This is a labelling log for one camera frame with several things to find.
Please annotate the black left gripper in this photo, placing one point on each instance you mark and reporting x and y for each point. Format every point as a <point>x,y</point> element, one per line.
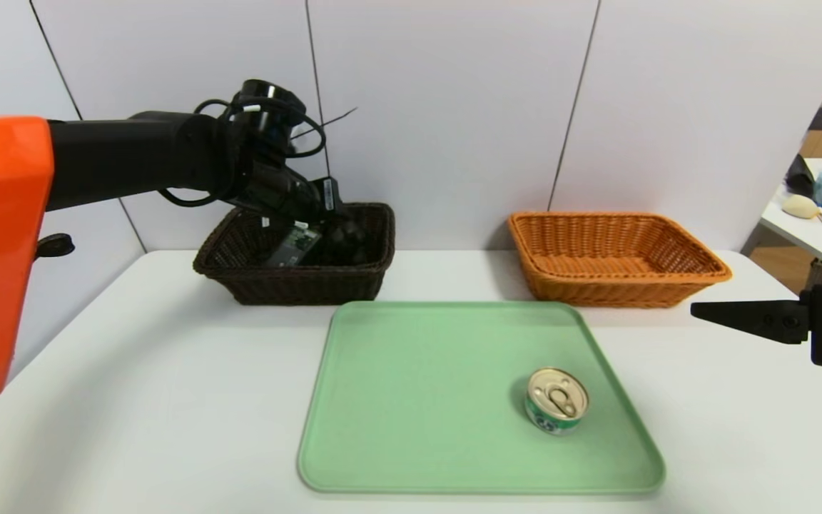
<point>330,194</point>

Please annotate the black square bottle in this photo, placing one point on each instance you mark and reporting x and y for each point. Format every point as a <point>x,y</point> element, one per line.
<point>293,246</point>

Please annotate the gold lid tin can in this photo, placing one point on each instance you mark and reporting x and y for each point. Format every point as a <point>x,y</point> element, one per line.
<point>557,396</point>

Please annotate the dark brown wicker basket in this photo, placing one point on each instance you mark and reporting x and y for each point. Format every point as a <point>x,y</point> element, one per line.
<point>297,285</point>

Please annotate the orange wicker basket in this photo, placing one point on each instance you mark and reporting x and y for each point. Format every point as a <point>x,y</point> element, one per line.
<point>596,293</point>

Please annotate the white side table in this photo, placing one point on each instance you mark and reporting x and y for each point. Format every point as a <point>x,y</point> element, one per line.
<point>810,239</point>

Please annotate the beige oval sponge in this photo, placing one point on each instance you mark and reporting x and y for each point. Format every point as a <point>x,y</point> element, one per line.
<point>800,207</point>

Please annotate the black pouch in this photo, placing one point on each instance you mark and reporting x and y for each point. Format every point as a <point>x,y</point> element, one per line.
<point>799,182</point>

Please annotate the light green plastic tray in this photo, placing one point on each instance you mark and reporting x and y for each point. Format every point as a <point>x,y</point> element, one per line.
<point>454,428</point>

